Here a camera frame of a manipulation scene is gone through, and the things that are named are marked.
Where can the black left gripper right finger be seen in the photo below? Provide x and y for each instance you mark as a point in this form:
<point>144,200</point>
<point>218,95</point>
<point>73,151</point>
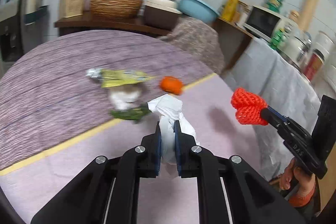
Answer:
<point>229,191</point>

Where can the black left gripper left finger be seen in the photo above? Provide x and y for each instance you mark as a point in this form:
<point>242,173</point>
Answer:
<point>106,190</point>

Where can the red knitted item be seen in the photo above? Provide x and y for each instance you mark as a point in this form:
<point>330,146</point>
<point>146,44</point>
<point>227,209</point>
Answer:
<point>248,107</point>

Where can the white tissue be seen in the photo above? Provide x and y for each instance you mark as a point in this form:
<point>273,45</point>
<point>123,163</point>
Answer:
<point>169,110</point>
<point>124,97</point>

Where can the yellow snack bag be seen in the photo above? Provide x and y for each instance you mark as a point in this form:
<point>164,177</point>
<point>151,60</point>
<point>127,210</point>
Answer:
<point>110,78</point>

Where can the right hand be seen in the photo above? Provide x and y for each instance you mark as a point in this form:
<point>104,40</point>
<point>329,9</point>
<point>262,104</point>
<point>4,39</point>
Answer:
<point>306,181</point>

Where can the black sleeve orange cuff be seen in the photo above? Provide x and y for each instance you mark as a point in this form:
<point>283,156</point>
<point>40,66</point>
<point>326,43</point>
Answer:
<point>309,205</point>

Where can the green vegetable scraps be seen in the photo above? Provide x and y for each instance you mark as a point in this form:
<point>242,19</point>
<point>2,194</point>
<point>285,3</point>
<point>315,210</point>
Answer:
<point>134,114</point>

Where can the white cloth cover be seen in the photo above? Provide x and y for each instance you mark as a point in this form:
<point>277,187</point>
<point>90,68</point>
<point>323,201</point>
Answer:
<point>261,70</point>

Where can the purple striped tablecloth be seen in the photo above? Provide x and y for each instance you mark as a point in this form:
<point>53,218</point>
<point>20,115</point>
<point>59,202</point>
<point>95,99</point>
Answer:
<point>55,120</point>

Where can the orange peel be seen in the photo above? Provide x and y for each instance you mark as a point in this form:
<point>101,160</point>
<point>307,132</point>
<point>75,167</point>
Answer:
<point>171,85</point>

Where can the white microwave oven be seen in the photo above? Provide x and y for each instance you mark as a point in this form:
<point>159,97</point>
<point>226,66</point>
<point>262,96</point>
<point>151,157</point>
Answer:
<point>263,23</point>

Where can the green packet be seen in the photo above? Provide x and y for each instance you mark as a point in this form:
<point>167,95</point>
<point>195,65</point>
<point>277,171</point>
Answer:
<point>274,5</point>

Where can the floral cloth cover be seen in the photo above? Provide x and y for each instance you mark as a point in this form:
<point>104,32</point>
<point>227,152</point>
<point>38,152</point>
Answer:
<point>198,39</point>

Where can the yellow tall package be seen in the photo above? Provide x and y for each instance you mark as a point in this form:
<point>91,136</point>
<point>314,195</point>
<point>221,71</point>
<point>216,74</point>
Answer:
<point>229,10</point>

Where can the wooden counter shelf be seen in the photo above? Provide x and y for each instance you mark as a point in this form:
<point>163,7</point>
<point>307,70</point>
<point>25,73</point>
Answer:
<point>87,21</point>

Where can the water dispenser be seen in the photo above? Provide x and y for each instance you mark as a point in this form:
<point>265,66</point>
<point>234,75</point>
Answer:
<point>20,32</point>

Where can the woven brown sink basin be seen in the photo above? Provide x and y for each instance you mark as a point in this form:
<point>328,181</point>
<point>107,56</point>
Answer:
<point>116,9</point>

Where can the light blue plastic basin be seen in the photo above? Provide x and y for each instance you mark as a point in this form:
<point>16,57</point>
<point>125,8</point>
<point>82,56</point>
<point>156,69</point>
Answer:
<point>198,9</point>

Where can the brown white pot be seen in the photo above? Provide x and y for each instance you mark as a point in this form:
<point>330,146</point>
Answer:
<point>161,14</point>

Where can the beige chopstick holder basket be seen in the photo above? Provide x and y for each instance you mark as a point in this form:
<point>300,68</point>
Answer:
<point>73,8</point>

